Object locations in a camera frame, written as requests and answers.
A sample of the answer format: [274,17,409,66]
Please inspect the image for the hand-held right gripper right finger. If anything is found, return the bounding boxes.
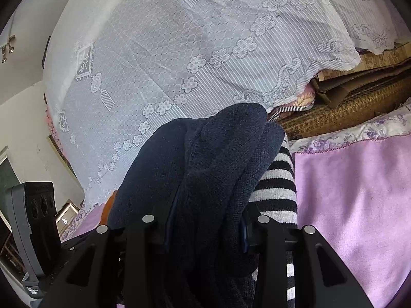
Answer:
[241,210,375,308]

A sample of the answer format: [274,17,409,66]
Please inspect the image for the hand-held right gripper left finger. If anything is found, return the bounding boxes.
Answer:
[40,214,171,308]

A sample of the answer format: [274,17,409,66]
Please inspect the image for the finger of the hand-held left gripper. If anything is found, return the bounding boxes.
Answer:
[60,234,97,264]

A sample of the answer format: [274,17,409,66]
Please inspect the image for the black white striped sweater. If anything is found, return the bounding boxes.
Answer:
[247,133,297,302]

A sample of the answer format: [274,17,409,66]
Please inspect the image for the navy knit cardigan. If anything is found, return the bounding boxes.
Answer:
[107,103,285,308]

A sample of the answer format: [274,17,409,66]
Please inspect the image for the framed picture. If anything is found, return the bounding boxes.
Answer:
[55,199,81,232]

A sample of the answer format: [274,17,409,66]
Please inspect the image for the orange folded garment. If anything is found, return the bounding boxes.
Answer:
[101,190,119,227]

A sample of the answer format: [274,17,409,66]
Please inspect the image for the pink bed sheet floral border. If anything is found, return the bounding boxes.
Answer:
[61,96,411,308]

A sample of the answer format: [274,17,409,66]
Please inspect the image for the pink floral cloth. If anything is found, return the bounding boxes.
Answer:
[268,85,317,122]

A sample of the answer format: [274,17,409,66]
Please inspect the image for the brown cardboard boards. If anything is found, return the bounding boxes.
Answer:
[313,43,411,108]

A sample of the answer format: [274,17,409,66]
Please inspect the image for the white lace cloth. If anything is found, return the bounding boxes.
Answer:
[42,0,411,209]

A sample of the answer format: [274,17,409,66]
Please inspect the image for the metal wall hooks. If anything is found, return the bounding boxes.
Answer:
[1,35,16,64]

